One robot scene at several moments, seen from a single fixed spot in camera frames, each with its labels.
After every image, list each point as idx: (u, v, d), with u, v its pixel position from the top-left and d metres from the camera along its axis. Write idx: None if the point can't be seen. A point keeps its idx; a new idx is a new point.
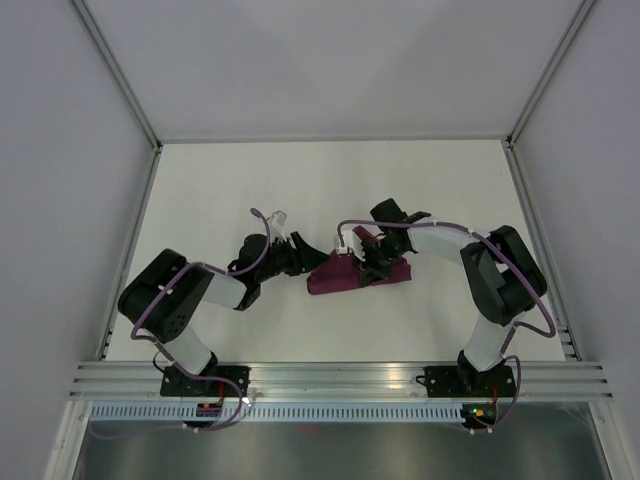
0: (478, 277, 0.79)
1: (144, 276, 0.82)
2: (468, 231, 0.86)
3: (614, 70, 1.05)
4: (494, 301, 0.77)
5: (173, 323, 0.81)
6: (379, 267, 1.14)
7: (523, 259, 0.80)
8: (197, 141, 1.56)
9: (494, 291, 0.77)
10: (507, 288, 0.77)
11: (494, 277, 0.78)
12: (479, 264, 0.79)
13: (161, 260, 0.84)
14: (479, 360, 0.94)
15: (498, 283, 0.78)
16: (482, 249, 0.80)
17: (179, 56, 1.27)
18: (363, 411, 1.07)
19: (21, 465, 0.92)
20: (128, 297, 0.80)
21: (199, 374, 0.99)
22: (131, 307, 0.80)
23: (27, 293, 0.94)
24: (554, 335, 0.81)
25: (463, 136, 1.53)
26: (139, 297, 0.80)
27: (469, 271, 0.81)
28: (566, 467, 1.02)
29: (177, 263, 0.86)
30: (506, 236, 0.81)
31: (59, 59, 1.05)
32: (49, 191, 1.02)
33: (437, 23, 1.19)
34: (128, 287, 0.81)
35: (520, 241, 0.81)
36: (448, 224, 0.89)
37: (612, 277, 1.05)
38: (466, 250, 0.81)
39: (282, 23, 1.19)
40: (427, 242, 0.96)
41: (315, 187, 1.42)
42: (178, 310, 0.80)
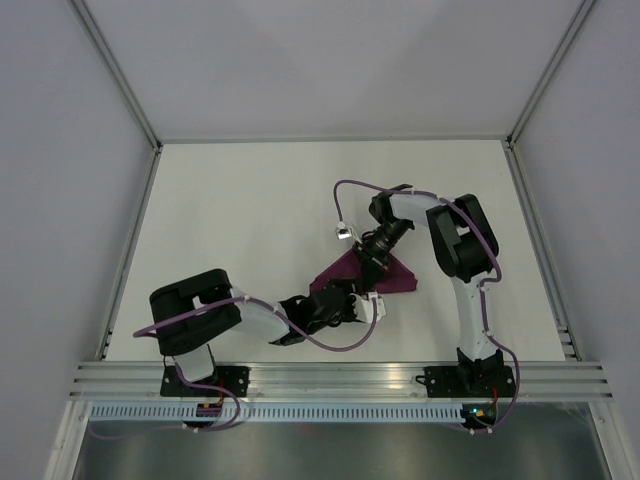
0: (437, 236, 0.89)
1: (182, 285, 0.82)
2: (437, 198, 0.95)
3: (613, 68, 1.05)
4: (451, 258, 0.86)
5: (179, 345, 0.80)
6: (379, 253, 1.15)
7: (480, 221, 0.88)
8: (197, 140, 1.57)
9: (450, 248, 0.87)
10: (462, 246, 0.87)
11: (452, 237, 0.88)
12: (437, 225, 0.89)
13: (207, 277, 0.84)
14: (465, 344, 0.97)
15: (455, 241, 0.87)
16: (443, 212, 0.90)
17: (179, 56, 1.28)
18: (363, 411, 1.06)
19: (21, 464, 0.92)
20: (162, 295, 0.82)
21: (193, 381, 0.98)
22: (157, 306, 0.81)
23: (27, 291, 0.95)
24: (501, 279, 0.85)
25: (463, 136, 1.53)
26: (168, 302, 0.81)
27: (431, 230, 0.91)
28: (567, 468, 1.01)
29: (221, 286, 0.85)
30: (466, 202, 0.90)
31: (59, 57, 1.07)
32: (49, 188, 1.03)
33: (435, 23, 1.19)
34: (165, 287, 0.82)
35: (478, 206, 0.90)
36: (422, 193, 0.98)
37: (612, 276, 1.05)
38: (430, 212, 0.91)
39: (280, 22, 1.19)
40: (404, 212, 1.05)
41: (315, 187, 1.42)
42: (187, 337, 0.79)
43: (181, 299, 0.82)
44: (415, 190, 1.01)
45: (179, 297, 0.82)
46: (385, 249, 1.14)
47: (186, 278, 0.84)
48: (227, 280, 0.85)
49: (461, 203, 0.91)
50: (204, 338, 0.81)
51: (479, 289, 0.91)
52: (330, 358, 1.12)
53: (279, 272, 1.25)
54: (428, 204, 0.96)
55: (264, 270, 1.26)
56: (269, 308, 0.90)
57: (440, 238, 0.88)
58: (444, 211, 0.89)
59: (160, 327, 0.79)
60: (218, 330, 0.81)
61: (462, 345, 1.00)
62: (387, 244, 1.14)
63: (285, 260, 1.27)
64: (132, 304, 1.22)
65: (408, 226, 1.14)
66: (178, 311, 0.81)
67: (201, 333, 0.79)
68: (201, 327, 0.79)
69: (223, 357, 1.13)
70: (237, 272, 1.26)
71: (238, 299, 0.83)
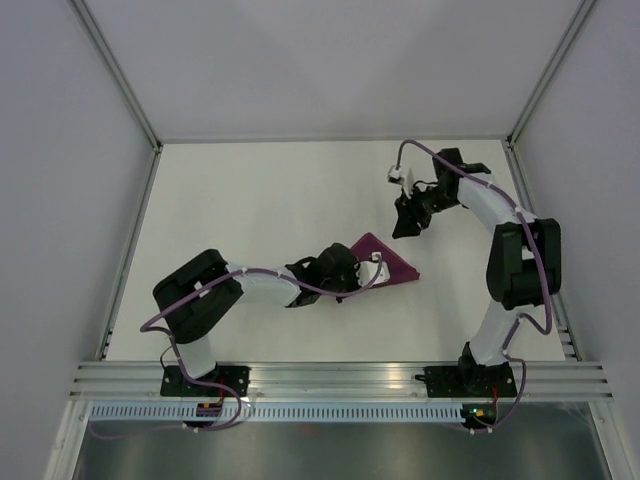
0: (498, 256, 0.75)
1: (180, 273, 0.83)
2: (515, 210, 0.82)
3: (613, 68, 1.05)
4: (502, 284, 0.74)
5: (190, 330, 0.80)
6: (422, 211, 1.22)
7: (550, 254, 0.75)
8: (196, 140, 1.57)
9: (506, 276, 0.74)
10: (520, 274, 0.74)
11: (513, 261, 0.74)
12: (503, 243, 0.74)
13: (201, 260, 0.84)
14: (476, 347, 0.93)
15: (514, 267, 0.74)
16: (516, 233, 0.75)
17: (179, 56, 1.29)
18: (362, 411, 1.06)
19: (21, 464, 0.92)
20: (163, 287, 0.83)
21: (196, 378, 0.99)
22: (162, 299, 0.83)
23: (27, 291, 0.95)
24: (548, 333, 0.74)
25: (464, 136, 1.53)
26: (171, 293, 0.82)
27: (492, 246, 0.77)
28: (567, 467, 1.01)
29: (217, 266, 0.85)
30: (546, 228, 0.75)
31: (59, 58, 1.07)
32: (50, 189, 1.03)
33: (436, 23, 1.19)
34: (164, 279, 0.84)
35: (559, 237, 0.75)
36: (500, 192, 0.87)
37: (612, 276, 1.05)
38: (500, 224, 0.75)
39: (280, 23, 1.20)
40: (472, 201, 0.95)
41: (315, 186, 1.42)
42: (195, 318, 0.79)
43: (181, 287, 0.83)
44: (492, 185, 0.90)
45: (180, 285, 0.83)
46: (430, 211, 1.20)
47: (182, 267, 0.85)
48: (222, 260, 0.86)
49: (539, 227, 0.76)
50: (213, 317, 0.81)
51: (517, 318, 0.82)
52: (330, 358, 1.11)
53: None
54: (501, 213, 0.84)
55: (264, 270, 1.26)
56: (274, 274, 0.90)
57: (500, 258, 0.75)
58: (516, 231, 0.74)
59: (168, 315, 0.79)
60: (225, 306, 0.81)
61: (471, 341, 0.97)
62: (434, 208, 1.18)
63: (285, 260, 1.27)
64: (132, 304, 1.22)
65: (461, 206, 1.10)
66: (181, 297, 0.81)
67: (208, 312, 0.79)
68: (204, 307, 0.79)
69: (223, 357, 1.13)
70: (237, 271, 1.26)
71: (236, 273, 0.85)
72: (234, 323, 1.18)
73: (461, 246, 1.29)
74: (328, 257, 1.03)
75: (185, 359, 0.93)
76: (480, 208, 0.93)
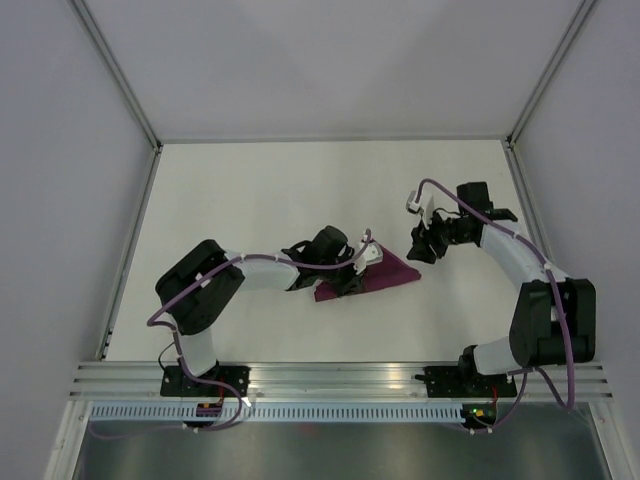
0: (526, 318, 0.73)
1: (180, 266, 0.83)
2: (544, 267, 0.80)
3: (613, 69, 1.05)
4: (527, 348, 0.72)
5: (198, 321, 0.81)
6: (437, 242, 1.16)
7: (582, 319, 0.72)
8: (196, 140, 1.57)
9: (532, 340, 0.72)
10: (547, 341, 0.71)
11: (541, 326, 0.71)
12: (531, 306, 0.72)
13: (199, 251, 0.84)
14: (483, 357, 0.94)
15: (542, 334, 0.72)
16: (545, 295, 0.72)
17: (179, 56, 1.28)
18: (362, 411, 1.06)
19: (21, 464, 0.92)
20: (164, 282, 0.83)
21: (199, 378, 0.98)
22: (164, 293, 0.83)
23: (27, 291, 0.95)
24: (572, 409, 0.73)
25: (464, 136, 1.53)
26: (173, 286, 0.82)
27: (519, 304, 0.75)
28: (567, 467, 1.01)
29: (216, 255, 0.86)
30: (579, 290, 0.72)
31: (59, 59, 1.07)
32: (50, 190, 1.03)
33: (436, 23, 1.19)
34: (165, 275, 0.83)
35: (592, 300, 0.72)
36: (528, 245, 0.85)
37: (612, 276, 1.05)
38: (528, 285, 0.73)
39: (280, 23, 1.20)
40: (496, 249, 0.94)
41: (316, 186, 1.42)
42: (202, 307, 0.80)
43: (183, 279, 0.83)
44: (518, 235, 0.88)
45: (182, 278, 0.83)
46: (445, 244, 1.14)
47: (181, 260, 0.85)
48: (219, 248, 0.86)
49: (572, 288, 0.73)
50: (219, 303, 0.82)
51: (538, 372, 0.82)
52: (330, 358, 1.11)
53: None
54: (529, 269, 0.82)
55: None
56: (272, 258, 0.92)
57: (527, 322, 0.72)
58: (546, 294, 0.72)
59: (174, 308, 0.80)
60: (229, 292, 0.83)
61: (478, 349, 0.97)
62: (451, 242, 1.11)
63: None
64: (133, 304, 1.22)
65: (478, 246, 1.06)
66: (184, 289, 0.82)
67: (213, 300, 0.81)
68: (209, 297, 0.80)
69: (223, 357, 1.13)
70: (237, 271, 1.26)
71: (236, 260, 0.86)
72: (234, 323, 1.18)
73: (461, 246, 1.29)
74: (322, 238, 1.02)
75: (187, 358, 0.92)
76: (504, 258, 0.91)
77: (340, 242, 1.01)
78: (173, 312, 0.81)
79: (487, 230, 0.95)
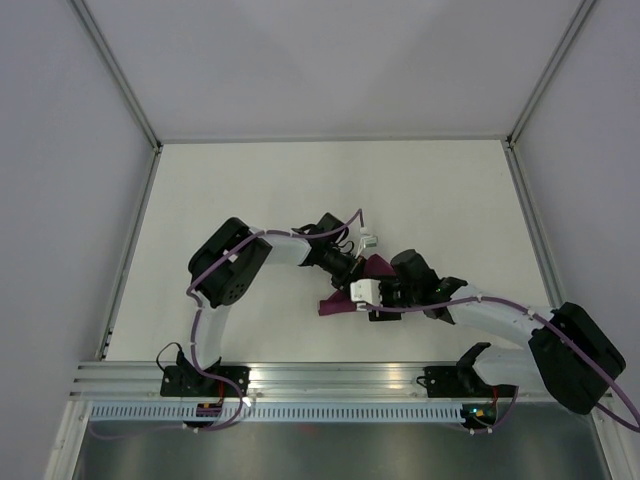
0: (553, 371, 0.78)
1: (211, 243, 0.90)
2: (527, 312, 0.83)
3: (613, 68, 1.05)
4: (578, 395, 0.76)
5: (232, 291, 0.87)
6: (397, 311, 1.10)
7: (593, 337, 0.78)
8: (196, 140, 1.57)
9: (577, 385, 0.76)
10: (584, 376, 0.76)
11: (571, 368, 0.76)
12: (550, 357, 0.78)
13: (226, 229, 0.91)
14: (493, 369, 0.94)
15: (577, 374, 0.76)
16: (551, 339, 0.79)
17: (179, 56, 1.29)
18: (362, 411, 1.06)
19: (21, 465, 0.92)
20: (197, 260, 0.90)
21: (206, 369, 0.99)
22: (197, 269, 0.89)
23: (27, 291, 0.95)
24: None
25: (464, 137, 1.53)
26: (205, 262, 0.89)
27: (540, 363, 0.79)
28: (568, 467, 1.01)
29: (241, 231, 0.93)
30: (572, 316, 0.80)
31: (60, 60, 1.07)
32: (50, 189, 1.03)
33: (436, 24, 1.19)
34: (197, 252, 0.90)
35: (587, 318, 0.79)
36: (502, 301, 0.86)
37: (612, 277, 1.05)
38: (535, 342, 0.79)
39: (280, 24, 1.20)
40: (471, 320, 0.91)
41: (315, 186, 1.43)
42: (236, 279, 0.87)
43: (214, 255, 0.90)
44: (482, 296, 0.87)
45: (213, 254, 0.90)
46: None
47: (210, 237, 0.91)
48: (244, 225, 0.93)
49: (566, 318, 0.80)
50: (248, 274, 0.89)
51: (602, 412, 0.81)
52: (331, 359, 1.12)
53: (280, 272, 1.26)
54: (515, 318, 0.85)
55: (264, 271, 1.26)
56: (287, 234, 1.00)
57: (558, 373, 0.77)
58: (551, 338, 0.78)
59: (207, 281, 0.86)
60: (256, 262, 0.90)
61: (484, 361, 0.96)
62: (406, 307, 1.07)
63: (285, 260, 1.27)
64: (132, 304, 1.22)
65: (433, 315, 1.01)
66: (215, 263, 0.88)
67: (246, 270, 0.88)
68: (242, 267, 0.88)
69: (223, 357, 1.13)
70: None
71: (260, 234, 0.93)
72: (233, 323, 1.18)
73: (461, 246, 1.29)
74: (327, 220, 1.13)
75: (201, 346, 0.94)
76: (486, 325, 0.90)
77: (341, 225, 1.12)
78: (207, 285, 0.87)
79: (453, 308, 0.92)
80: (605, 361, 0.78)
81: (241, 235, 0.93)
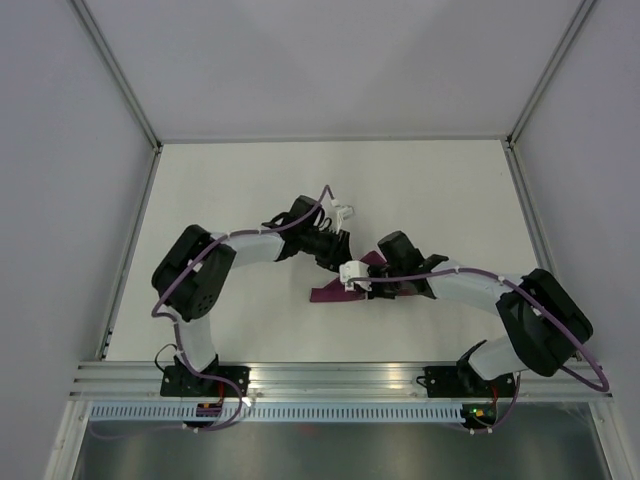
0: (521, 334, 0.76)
1: (171, 256, 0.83)
2: (499, 279, 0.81)
3: (613, 68, 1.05)
4: (544, 358, 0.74)
5: (200, 303, 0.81)
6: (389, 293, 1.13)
7: (561, 303, 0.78)
8: (197, 141, 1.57)
9: (542, 347, 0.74)
10: (553, 340, 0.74)
11: (539, 330, 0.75)
12: (519, 319, 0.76)
13: (186, 237, 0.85)
14: (492, 366, 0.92)
15: (544, 337, 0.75)
16: (520, 303, 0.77)
17: (179, 56, 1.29)
18: (362, 411, 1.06)
19: (20, 465, 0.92)
20: (158, 277, 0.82)
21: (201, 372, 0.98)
22: (160, 286, 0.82)
23: (27, 291, 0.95)
24: (608, 387, 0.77)
25: (464, 136, 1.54)
26: (167, 277, 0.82)
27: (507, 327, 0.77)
28: (567, 467, 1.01)
29: (203, 238, 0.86)
30: (540, 281, 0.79)
31: (59, 59, 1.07)
32: (50, 189, 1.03)
33: (435, 24, 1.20)
34: (157, 267, 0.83)
35: (554, 284, 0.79)
36: (476, 272, 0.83)
37: (612, 276, 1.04)
38: (503, 303, 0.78)
39: (280, 24, 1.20)
40: (451, 291, 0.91)
41: (315, 186, 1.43)
42: (203, 290, 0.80)
43: (177, 268, 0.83)
44: (460, 267, 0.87)
45: (174, 266, 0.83)
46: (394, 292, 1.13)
47: (170, 249, 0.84)
48: (204, 231, 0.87)
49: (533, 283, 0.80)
50: (216, 282, 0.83)
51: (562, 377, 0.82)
52: (330, 359, 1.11)
53: (279, 272, 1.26)
54: (486, 286, 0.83)
55: (264, 271, 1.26)
56: (253, 233, 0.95)
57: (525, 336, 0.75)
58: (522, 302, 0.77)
59: (173, 297, 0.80)
60: (223, 269, 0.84)
61: (478, 354, 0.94)
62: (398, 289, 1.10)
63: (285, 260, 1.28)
64: (133, 304, 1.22)
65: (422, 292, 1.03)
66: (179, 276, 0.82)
67: (212, 279, 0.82)
68: (206, 276, 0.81)
69: (223, 357, 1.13)
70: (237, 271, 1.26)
71: (222, 238, 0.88)
72: (233, 323, 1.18)
73: (461, 246, 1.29)
74: (299, 205, 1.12)
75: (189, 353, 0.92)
76: (465, 296, 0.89)
77: (314, 206, 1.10)
78: (172, 300, 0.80)
79: (433, 279, 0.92)
80: (572, 326, 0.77)
81: (203, 243, 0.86)
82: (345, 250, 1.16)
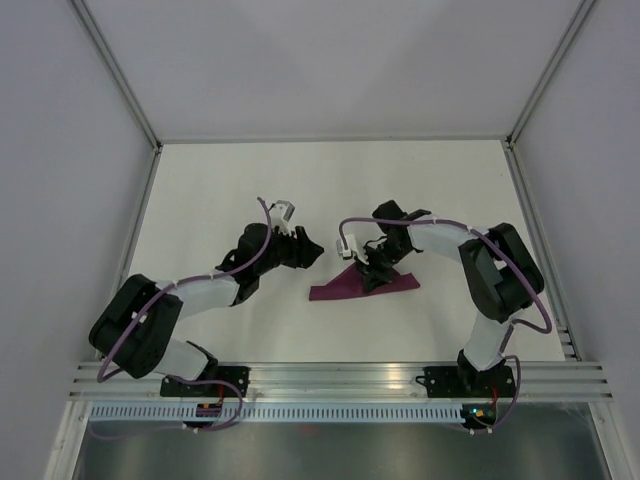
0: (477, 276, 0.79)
1: (111, 310, 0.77)
2: (467, 229, 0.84)
3: (613, 69, 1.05)
4: (493, 299, 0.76)
5: (144, 361, 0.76)
6: (383, 270, 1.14)
7: (520, 256, 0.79)
8: (197, 141, 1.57)
9: (491, 289, 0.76)
10: (505, 285, 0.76)
11: (492, 275, 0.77)
12: (476, 262, 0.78)
13: (126, 289, 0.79)
14: (479, 359, 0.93)
15: (496, 280, 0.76)
16: (481, 247, 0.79)
17: (179, 56, 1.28)
18: (362, 411, 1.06)
19: (20, 465, 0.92)
20: (98, 334, 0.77)
21: (197, 378, 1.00)
22: (100, 343, 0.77)
23: (27, 291, 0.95)
24: (551, 331, 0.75)
25: (464, 137, 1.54)
26: (107, 334, 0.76)
27: (467, 267, 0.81)
28: (567, 466, 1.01)
29: (147, 288, 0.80)
30: (504, 233, 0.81)
31: (59, 59, 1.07)
32: (49, 189, 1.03)
33: (435, 24, 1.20)
34: (96, 323, 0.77)
35: (518, 238, 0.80)
36: (449, 221, 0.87)
37: (612, 276, 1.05)
38: (465, 246, 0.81)
39: (280, 24, 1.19)
40: (426, 241, 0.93)
41: (315, 186, 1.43)
42: (146, 348, 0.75)
43: (117, 323, 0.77)
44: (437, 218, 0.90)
45: (115, 322, 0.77)
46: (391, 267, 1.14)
47: (109, 302, 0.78)
48: (148, 280, 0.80)
49: (497, 234, 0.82)
50: (161, 337, 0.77)
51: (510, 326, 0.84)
52: (330, 359, 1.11)
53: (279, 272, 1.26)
54: (457, 235, 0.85)
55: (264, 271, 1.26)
56: (205, 278, 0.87)
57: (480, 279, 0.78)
58: (482, 247, 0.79)
59: (115, 358, 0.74)
60: (169, 322, 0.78)
61: (466, 349, 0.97)
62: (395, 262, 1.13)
63: None
64: None
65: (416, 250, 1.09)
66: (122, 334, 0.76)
67: (155, 335, 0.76)
68: (148, 333, 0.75)
69: (223, 357, 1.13)
70: None
71: (169, 288, 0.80)
72: (232, 323, 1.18)
73: None
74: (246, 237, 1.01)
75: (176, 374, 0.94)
76: (438, 246, 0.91)
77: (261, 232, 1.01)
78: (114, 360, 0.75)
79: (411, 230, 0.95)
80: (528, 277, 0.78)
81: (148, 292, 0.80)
82: (308, 244, 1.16)
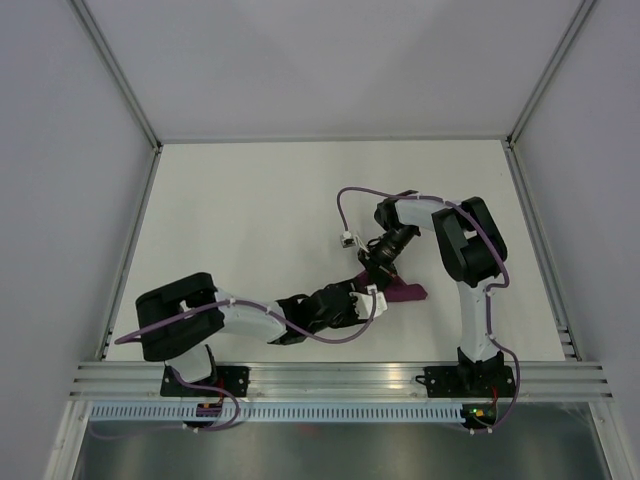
0: (444, 241, 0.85)
1: (166, 290, 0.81)
2: (443, 202, 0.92)
3: (613, 68, 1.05)
4: (458, 262, 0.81)
5: (161, 353, 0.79)
6: (386, 260, 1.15)
7: (487, 224, 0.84)
8: (197, 141, 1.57)
9: (457, 252, 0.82)
10: (470, 250, 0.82)
11: (458, 240, 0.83)
12: (444, 228, 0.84)
13: (191, 282, 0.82)
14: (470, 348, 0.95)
15: (462, 244, 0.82)
16: (451, 215, 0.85)
17: (179, 56, 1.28)
18: (362, 411, 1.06)
19: (20, 465, 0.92)
20: (143, 302, 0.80)
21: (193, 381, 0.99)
22: (139, 311, 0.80)
23: (27, 291, 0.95)
24: (508, 282, 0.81)
25: (464, 136, 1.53)
26: (151, 308, 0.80)
27: (437, 234, 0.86)
28: (566, 466, 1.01)
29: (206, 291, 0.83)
30: (473, 204, 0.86)
31: (59, 58, 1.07)
32: (49, 189, 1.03)
33: (435, 23, 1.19)
34: (148, 292, 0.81)
35: (486, 209, 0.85)
36: (429, 196, 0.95)
37: (612, 276, 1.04)
38: (437, 215, 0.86)
39: (280, 23, 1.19)
40: (411, 215, 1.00)
41: (315, 185, 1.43)
42: (169, 345, 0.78)
43: (164, 304, 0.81)
44: (420, 196, 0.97)
45: (163, 302, 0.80)
46: (391, 256, 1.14)
47: (170, 282, 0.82)
48: (212, 285, 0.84)
49: (467, 206, 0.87)
50: (187, 344, 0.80)
51: (486, 293, 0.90)
52: (330, 359, 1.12)
53: (279, 272, 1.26)
54: (432, 208, 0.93)
55: (263, 271, 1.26)
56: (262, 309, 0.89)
57: (447, 243, 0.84)
58: (450, 214, 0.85)
59: (143, 335, 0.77)
60: (202, 336, 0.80)
61: (462, 345, 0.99)
62: (393, 250, 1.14)
63: (285, 260, 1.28)
64: (132, 304, 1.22)
65: (414, 233, 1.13)
66: (163, 317, 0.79)
67: (183, 340, 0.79)
68: (181, 334, 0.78)
69: (223, 357, 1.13)
70: (237, 271, 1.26)
71: (224, 304, 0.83)
72: None
73: None
74: (319, 297, 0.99)
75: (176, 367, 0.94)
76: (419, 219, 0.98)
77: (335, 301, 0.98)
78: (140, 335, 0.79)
79: (398, 205, 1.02)
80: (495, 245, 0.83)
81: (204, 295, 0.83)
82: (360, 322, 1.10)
